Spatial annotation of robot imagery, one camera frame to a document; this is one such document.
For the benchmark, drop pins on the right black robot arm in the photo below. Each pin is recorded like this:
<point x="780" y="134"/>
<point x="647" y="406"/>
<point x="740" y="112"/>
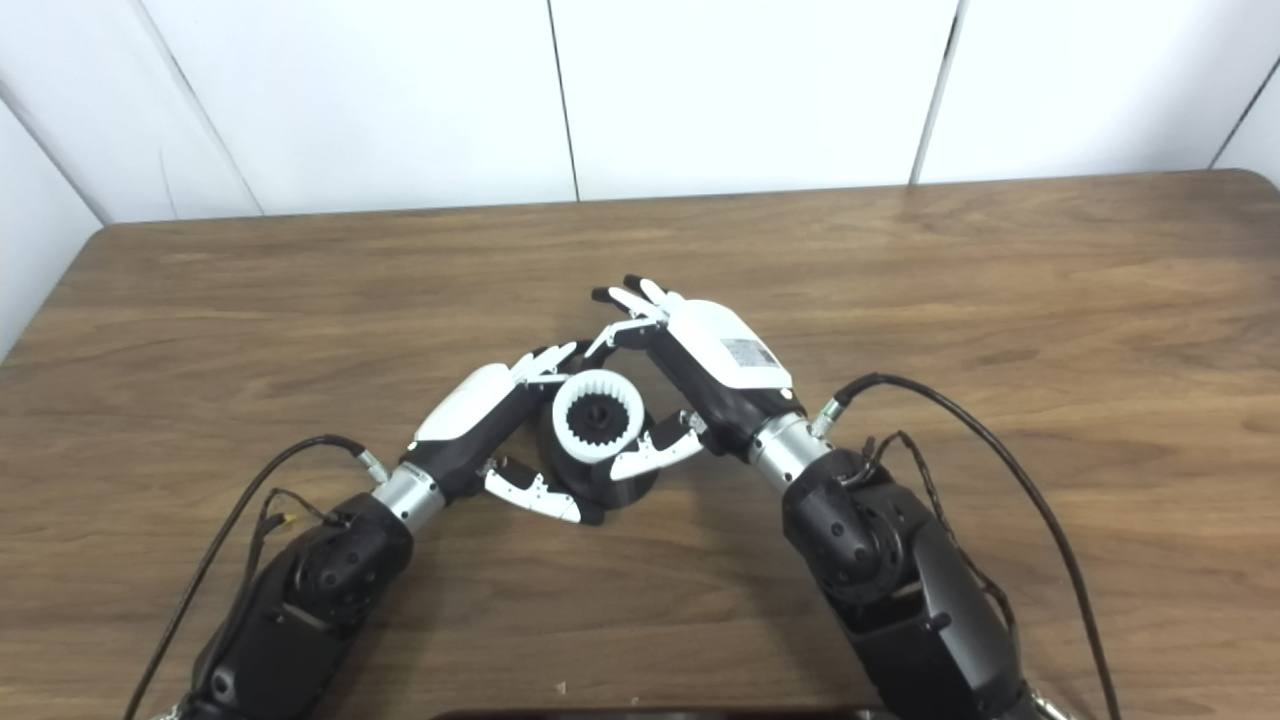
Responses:
<point x="900" y="580"/>

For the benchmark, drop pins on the round black plastic part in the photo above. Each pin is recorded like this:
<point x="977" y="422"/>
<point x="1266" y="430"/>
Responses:
<point x="630" y="490"/>

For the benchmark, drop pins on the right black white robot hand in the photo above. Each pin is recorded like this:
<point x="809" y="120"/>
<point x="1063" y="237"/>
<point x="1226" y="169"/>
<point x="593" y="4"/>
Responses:
<point x="730" y="370"/>

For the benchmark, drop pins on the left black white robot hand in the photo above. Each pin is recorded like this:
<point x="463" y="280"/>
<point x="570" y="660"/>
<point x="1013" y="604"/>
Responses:
<point x="470" y="405"/>

